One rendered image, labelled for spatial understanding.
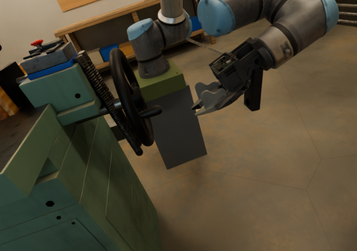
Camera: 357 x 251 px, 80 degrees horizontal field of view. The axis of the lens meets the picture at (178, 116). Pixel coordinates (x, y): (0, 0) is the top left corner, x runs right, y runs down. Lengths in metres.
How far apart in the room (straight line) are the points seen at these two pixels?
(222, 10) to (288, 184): 1.04
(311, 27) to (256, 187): 0.95
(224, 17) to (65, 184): 0.49
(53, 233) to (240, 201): 0.91
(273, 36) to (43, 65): 0.51
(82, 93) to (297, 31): 0.50
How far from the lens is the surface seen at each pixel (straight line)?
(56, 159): 0.53
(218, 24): 0.52
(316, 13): 0.57
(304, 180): 1.37
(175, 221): 1.28
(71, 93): 0.57
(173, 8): 1.16
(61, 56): 0.55
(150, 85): 1.14
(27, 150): 0.47
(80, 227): 0.63
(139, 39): 1.17
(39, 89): 0.58
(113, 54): 0.56
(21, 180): 0.44
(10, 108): 0.63
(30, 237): 0.67
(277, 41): 0.53
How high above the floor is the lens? 1.07
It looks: 33 degrees down
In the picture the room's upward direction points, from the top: 18 degrees counter-clockwise
